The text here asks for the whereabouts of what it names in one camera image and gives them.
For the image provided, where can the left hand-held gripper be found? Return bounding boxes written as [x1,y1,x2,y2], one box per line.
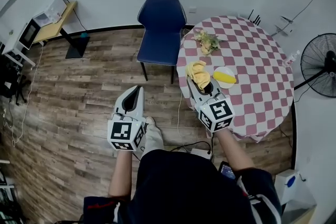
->
[107,86,147,152]

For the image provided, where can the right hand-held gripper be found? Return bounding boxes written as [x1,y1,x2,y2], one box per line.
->
[186,77,235,133]

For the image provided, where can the yellow cloth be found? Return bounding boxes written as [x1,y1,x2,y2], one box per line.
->
[185,60,211,91]

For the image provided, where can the blue chair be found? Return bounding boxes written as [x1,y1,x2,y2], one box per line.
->
[136,0,187,84]

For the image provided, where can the person's right forearm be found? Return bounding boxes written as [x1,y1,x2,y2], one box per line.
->
[215,128,257,174]

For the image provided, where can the person's left forearm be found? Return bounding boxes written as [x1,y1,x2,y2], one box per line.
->
[108,149,138,199]

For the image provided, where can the white plate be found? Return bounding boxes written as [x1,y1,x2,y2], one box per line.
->
[213,66,236,89]

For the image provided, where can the person's light grey trousers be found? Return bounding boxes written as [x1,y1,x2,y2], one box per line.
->
[143,116,165,152]

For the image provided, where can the yellow artificial flower bouquet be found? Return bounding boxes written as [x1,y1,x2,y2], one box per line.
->
[193,29,222,56]

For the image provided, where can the pink checkered tablecloth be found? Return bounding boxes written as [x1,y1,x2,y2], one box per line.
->
[176,15,295,143]

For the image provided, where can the white power strip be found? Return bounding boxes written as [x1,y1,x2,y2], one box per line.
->
[188,148,214,161]

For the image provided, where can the small screen device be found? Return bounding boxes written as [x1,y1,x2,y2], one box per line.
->
[218,161,237,180]

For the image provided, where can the black antenna router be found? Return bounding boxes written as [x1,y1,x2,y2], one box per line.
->
[248,9,262,26]

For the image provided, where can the person's dark shirt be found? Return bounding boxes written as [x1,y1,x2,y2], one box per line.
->
[83,149,283,224]

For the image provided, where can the wooden side desk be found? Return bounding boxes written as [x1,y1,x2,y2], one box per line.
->
[33,0,91,59]

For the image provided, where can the black standing fan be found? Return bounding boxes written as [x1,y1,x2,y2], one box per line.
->
[293,33,336,99]

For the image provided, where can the clear plastic storage box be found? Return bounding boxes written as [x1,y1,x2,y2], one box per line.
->
[33,0,70,27]

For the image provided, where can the black equipment pile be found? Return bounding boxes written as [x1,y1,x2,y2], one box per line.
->
[0,55,33,106]

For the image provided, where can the white microwave oven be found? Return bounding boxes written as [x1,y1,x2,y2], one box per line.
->
[18,18,43,50]

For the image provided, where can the white box with blue label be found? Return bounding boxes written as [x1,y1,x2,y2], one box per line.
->
[274,169,317,224]

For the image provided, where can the long white cable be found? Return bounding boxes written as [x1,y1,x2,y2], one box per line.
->
[12,44,44,144]

